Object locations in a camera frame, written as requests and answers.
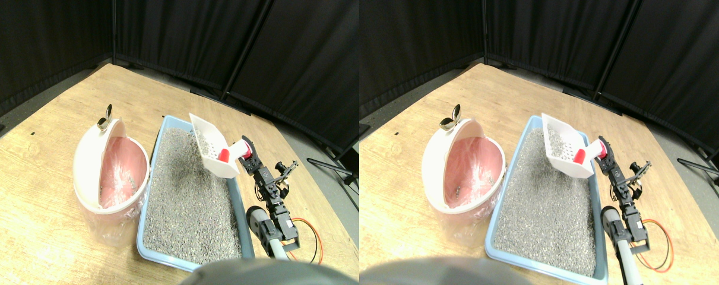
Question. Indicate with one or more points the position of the black bracket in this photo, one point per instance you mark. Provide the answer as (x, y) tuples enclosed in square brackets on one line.
[(291, 166), (643, 167)]

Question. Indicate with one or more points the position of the blue litter tray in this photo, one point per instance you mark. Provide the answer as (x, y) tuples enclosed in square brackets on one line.
[(543, 225), (181, 219)]

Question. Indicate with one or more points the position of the white bin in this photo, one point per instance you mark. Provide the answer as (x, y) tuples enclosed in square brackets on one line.
[(86, 172), (436, 172)]

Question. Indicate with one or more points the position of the flat black stand foot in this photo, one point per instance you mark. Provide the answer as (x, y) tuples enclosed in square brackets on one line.
[(231, 105), (605, 107)]

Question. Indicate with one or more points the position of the black curtain stand pole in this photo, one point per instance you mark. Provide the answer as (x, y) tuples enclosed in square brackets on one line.
[(617, 47), (114, 29), (484, 29), (248, 47)]

